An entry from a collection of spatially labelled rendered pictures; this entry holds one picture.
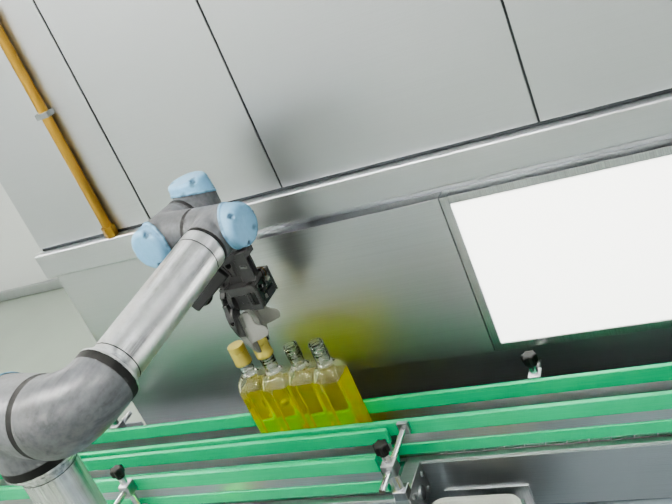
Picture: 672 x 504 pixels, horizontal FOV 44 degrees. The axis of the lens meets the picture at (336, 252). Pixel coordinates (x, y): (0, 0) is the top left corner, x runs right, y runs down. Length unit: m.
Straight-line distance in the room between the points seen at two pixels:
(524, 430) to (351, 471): 0.32
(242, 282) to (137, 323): 0.39
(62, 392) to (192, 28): 0.72
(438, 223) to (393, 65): 0.29
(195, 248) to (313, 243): 0.39
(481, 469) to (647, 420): 0.31
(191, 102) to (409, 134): 0.42
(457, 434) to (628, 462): 0.30
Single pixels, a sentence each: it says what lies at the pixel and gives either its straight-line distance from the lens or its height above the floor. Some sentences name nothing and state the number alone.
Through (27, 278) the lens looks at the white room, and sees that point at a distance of 6.67.
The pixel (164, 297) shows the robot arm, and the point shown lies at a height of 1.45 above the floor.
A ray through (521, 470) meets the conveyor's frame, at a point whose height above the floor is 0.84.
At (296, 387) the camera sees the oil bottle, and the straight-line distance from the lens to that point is 1.64.
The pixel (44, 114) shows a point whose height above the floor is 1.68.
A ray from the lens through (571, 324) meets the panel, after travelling 1.60.
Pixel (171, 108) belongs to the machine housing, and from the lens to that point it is 1.64.
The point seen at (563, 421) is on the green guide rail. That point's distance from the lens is 1.53.
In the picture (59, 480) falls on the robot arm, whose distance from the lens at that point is 1.28.
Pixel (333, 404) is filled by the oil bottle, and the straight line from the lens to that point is 1.63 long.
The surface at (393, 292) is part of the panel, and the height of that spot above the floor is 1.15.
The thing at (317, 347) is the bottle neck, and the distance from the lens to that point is 1.58.
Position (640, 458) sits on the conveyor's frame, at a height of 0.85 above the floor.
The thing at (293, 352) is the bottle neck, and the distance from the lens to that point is 1.61.
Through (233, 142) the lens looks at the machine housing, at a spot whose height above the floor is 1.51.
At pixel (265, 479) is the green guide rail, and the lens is 1.68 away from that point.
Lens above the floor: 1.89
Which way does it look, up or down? 23 degrees down
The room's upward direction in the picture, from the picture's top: 24 degrees counter-clockwise
